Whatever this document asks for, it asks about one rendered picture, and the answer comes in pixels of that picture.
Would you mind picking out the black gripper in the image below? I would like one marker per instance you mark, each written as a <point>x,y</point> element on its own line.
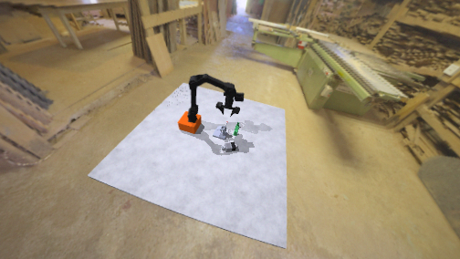
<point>227,105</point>

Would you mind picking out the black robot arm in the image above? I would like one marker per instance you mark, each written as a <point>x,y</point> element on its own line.
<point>228,88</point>

